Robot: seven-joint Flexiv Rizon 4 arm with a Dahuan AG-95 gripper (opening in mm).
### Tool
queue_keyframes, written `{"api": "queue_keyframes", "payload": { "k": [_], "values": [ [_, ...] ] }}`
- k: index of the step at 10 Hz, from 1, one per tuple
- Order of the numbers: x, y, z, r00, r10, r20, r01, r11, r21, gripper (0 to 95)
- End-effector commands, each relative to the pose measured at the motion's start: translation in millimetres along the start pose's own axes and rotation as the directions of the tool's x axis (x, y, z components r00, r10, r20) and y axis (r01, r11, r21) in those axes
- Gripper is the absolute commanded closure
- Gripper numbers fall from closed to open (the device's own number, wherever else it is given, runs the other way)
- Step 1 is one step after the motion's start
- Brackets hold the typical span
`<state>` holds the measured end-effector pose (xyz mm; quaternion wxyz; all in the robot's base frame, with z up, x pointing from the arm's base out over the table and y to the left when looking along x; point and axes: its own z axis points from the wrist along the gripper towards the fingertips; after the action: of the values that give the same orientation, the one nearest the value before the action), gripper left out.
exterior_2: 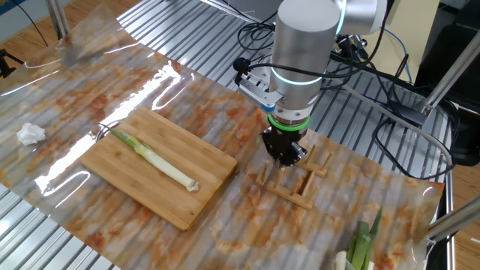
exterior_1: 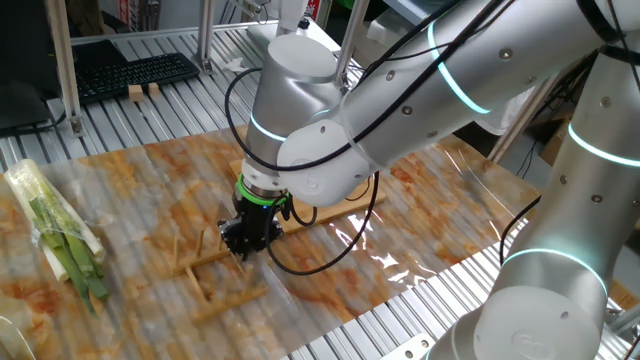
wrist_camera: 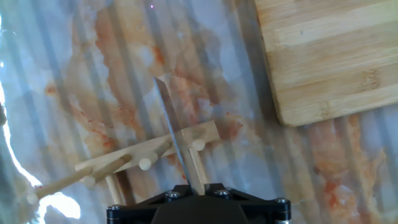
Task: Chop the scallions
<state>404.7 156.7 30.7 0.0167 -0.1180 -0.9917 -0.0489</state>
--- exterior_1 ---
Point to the small wooden block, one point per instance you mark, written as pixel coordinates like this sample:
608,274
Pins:
135,93
153,88

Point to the black computer monitor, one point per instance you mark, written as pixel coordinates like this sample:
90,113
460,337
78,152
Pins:
25,50

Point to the black computer keyboard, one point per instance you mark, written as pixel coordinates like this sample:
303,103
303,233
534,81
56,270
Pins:
130,75

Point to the wooden cutting board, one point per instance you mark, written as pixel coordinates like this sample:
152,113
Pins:
340,207

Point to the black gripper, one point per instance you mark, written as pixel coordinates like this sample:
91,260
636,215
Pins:
252,225

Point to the white crumpled paper scrap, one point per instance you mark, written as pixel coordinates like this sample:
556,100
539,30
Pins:
232,64

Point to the brown cardboard box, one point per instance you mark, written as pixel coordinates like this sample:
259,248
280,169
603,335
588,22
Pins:
555,145

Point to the aluminium frame post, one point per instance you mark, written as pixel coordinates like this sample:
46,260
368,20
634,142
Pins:
351,35
65,60
205,35
520,120

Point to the black flat pad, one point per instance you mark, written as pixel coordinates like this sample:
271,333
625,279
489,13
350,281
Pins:
97,52

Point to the white device base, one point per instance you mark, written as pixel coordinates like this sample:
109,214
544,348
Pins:
292,15

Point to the plastic wrapped scallion bundle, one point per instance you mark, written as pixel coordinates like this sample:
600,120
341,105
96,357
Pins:
55,215

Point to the orange marble pattern mat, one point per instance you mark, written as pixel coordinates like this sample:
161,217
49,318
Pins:
150,190

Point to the wooden dish rack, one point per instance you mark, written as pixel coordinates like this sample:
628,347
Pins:
225,300

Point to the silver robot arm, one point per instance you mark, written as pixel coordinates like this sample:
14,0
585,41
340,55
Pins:
400,90

